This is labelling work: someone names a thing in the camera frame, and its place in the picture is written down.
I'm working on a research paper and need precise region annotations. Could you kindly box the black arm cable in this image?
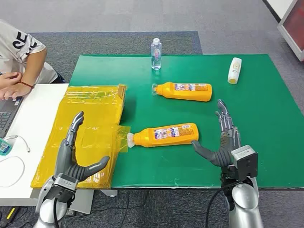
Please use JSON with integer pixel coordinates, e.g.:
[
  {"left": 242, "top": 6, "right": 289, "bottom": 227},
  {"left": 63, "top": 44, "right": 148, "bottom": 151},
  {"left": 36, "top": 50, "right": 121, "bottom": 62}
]
[
  {"left": 204, "top": 180, "right": 238, "bottom": 228},
  {"left": 52, "top": 196, "right": 60, "bottom": 228}
]

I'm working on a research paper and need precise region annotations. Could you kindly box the person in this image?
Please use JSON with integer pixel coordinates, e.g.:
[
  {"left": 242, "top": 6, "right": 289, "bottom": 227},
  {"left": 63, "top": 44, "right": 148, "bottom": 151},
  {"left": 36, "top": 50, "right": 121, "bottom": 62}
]
[{"left": 0, "top": 19, "right": 66, "bottom": 101}]

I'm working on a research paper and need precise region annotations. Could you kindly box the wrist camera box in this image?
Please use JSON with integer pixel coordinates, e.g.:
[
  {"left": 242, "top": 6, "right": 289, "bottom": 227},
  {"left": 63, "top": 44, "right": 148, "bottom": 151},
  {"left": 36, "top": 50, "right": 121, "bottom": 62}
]
[
  {"left": 231, "top": 144, "right": 259, "bottom": 181},
  {"left": 48, "top": 174, "right": 78, "bottom": 204}
]

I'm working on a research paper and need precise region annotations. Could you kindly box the small white bottle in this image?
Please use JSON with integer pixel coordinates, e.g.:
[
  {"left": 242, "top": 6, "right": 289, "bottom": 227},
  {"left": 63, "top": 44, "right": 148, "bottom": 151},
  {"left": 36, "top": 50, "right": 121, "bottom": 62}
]
[{"left": 227, "top": 57, "right": 242, "bottom": 85}]

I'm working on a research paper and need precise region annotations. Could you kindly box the teal small device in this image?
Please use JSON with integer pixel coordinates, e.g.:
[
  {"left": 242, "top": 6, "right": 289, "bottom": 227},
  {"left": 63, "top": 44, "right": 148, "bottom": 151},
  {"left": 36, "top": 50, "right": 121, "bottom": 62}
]
[{"left": 0, "top": 138, "right": 12, "bottom": 156}]

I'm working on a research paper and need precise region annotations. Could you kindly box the orange bottle with clear cap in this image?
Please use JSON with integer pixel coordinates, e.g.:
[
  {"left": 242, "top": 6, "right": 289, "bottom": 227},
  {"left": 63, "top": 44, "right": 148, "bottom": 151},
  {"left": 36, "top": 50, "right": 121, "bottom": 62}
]
[
  {"left": 127, "top": 123, "right": 199, "bottom": 149},
  {"left": 152, "top": 82, "right": 213, "bottom": 103}
]

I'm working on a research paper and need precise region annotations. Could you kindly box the green table mat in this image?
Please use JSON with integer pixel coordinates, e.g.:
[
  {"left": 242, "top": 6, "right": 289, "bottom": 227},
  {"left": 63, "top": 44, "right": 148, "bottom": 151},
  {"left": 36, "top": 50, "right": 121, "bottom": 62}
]
[{"left": 69, "top": 54, "right": 304, "bottom": 190}]

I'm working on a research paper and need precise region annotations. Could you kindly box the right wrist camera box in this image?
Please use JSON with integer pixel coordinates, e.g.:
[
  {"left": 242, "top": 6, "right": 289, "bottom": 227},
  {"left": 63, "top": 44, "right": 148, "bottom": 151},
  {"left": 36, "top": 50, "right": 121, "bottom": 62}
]
[{"left": 231, "top": 144, "right": 259, "bottom": 181}]

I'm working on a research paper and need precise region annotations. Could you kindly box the white framed red panel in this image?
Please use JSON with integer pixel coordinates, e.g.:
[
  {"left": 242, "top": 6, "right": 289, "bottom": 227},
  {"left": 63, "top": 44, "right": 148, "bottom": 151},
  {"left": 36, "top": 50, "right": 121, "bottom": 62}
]
[{"left": 277, "top": 0, "right": 304, "bottom": 62}]

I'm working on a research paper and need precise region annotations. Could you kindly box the person's left hand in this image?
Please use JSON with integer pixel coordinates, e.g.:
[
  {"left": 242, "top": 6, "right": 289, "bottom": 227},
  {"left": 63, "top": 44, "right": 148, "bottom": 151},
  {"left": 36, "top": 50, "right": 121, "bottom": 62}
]
[{"left": 0, "top": 82, "right": 32, "bottom": 101}]

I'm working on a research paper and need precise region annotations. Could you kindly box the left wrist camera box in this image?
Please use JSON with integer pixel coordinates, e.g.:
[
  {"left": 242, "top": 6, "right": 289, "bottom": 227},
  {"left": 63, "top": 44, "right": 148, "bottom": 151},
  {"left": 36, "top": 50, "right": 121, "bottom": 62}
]
[{"left": 48, "top": 174, "right": 78, "bottom": 204}]

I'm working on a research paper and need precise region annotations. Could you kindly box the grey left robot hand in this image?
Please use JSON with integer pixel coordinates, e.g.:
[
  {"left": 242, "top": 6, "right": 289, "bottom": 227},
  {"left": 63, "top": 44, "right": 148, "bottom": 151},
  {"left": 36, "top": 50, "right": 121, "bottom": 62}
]
[{"left": 54, "top": 111, "right": 110, "bottom": 182}]

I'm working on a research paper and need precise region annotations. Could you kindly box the thin white cable loop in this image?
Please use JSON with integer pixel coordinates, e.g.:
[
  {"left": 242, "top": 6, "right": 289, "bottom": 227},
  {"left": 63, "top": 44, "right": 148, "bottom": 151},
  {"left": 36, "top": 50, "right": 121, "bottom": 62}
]
[{"left": 0, "top": 155, "right": 26, "bottom": 189}]

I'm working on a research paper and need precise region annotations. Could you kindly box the white cable with plug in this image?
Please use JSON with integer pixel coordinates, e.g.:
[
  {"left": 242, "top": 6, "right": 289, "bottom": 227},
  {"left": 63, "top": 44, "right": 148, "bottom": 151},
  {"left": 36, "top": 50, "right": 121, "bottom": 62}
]
[{"left": 4, "top": 135, "right": 31, "bottom": 153}]

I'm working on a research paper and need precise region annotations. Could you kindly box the grey table leg panel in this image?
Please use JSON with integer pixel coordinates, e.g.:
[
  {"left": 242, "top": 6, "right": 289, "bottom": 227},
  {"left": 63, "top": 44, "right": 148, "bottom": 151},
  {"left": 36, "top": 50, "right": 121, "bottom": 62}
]
[{"left": 70, "top": 189, "right": 94, "bottom": 215}]

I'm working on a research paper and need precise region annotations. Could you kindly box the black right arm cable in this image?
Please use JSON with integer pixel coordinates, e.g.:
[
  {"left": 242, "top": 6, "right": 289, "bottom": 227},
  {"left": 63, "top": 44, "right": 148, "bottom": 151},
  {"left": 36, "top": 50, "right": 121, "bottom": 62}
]
[{"left": 204, "top": 180, "right": 238, "bottom": 228}]

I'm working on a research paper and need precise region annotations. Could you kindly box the person's right hand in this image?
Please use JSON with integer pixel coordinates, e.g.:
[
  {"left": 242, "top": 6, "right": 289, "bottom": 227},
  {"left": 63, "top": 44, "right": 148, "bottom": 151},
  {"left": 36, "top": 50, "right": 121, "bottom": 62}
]
[{"left": 0, "top": 72, "right": 23, "bottom": 89}]

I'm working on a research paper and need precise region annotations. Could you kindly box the grey table bracket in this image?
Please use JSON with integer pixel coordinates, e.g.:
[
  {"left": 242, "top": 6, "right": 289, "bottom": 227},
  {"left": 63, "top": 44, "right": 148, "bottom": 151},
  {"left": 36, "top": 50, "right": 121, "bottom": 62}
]
[{"left": 100, "top": 189, "right": 118, "bottom": 198}]

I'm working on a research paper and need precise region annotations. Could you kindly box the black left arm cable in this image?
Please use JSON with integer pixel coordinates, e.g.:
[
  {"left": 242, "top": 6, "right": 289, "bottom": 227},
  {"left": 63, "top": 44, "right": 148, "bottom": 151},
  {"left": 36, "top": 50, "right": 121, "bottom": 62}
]
[{"left": 52, "top": 196, "right": 60, "bottom": 228}]

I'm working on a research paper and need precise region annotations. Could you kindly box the dark laptop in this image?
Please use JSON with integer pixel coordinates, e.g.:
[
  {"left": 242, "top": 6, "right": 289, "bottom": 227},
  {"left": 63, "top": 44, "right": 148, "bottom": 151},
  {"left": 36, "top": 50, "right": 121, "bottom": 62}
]
[{"left": 0, "top": 96, "right": 24, "bottom": 139}]

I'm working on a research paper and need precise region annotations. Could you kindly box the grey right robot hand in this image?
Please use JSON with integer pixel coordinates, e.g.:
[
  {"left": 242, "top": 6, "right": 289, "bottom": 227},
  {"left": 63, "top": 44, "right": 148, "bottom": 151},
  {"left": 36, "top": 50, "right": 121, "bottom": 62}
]
[{"left": 192, "top": 99, "right": 242, "bottom": 168}]

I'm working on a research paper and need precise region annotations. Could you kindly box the clear water bottle white cap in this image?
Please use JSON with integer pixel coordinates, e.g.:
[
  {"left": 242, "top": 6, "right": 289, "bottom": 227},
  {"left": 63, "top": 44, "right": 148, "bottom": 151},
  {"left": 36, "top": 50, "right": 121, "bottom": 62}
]
[{"left": 151, "top": 38, "right": 162, "bottom": 70}]

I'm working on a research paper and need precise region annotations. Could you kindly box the black power strip yellow mark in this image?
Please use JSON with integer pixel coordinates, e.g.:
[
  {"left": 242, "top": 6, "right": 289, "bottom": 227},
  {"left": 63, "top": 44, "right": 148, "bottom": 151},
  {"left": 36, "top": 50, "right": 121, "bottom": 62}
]
[{"left": 0, "top": 206, "right": 21, "bottom": 228}]

